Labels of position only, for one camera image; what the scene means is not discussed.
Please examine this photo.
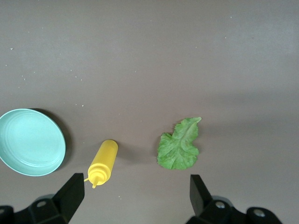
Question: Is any mint green plate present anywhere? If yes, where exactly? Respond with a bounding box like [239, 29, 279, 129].
[0, 108, 66, 177]

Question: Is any green lettuce leaf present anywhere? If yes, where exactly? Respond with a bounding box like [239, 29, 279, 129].
[156, 117, 203, 170]

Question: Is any yellow squeeze bottle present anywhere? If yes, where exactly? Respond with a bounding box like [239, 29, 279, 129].
[84, 139, 119, 189]

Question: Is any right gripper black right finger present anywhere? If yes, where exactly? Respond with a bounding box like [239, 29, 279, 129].
[185, 174, 283, 224]

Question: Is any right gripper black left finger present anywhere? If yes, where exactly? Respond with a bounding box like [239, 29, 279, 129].
[14, 173, 85, 224]

